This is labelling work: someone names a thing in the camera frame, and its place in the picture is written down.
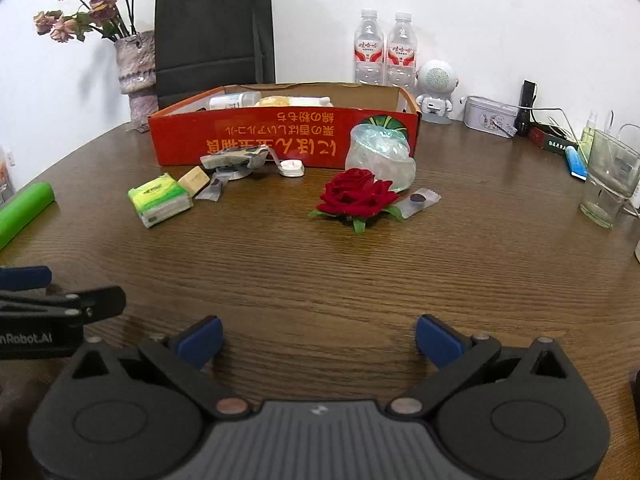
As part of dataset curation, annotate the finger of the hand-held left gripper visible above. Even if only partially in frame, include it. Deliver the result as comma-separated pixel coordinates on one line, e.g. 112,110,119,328
0,265,53,292
0,285,127,323

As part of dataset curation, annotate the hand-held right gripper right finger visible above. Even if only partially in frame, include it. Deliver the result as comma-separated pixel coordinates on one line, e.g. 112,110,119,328
390,314,569,419

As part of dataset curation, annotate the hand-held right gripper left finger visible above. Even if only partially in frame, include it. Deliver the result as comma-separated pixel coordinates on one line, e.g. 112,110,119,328
70,315,252,419

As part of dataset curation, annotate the red cardboard box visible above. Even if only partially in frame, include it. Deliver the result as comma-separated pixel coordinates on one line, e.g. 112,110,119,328
147,82,422,171

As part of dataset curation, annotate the green foam roll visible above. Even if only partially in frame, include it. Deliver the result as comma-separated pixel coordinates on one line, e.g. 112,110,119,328
0,182,56,251

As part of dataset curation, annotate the green tissue pack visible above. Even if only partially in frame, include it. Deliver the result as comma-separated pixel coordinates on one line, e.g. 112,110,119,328
127,173,195,230

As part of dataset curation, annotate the clear packet with dark disc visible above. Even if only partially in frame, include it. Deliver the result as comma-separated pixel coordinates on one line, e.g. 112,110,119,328
397,187,442,221

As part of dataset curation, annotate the beige eraser block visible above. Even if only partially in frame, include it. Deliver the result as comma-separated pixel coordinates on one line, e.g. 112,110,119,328
177,165,210,195

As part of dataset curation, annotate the dark crumpled wrapper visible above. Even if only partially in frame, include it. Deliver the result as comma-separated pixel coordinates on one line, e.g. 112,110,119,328
194,172,229,203

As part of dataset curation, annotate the red artificial rose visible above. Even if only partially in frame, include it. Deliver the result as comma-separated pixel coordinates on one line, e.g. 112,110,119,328
307,168,406,236

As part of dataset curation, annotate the translucent green plastic bag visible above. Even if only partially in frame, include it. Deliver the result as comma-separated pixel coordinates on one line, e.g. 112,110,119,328
344,123,417,192

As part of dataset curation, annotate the clear glass cup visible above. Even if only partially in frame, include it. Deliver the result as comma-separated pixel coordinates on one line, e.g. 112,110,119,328
578,128,640,230

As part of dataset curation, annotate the blue tube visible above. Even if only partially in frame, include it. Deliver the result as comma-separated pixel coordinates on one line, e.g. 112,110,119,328
564,149,589,180

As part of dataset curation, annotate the dark red flat box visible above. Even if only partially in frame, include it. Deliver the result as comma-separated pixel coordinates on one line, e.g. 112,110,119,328
528,124,581,152

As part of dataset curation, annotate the grey metal tin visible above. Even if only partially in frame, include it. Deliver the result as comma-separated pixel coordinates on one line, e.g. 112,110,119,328
462,95,520,138

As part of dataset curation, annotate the mottled ceramic vase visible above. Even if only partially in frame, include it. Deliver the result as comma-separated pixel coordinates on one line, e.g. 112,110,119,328
113,29,159,124

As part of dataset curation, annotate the white plastic bottle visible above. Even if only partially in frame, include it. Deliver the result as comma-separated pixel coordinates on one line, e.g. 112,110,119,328
207,90,262,111

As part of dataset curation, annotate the yellow packet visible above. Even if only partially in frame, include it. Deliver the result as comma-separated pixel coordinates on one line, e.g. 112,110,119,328
254,94,301,109

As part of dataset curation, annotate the black upright device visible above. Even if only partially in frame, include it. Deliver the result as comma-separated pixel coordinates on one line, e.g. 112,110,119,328
514,79,537,137

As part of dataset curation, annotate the small clear spray bottle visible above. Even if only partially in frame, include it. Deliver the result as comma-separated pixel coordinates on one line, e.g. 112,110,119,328
577,109,600,151

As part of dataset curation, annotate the white robot-shaped speaker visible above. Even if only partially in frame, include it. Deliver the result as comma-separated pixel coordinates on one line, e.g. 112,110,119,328
413,59,459,125

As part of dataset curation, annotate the clear water bottle red label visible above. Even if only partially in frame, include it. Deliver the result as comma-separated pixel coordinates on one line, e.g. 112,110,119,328
385,11,419,89
353,8,387,86

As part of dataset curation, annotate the black paper bag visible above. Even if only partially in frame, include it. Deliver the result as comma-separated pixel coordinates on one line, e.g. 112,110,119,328
153,0,277,111

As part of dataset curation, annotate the white cable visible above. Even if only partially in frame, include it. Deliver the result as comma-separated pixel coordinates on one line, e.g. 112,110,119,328
532,107,640,147

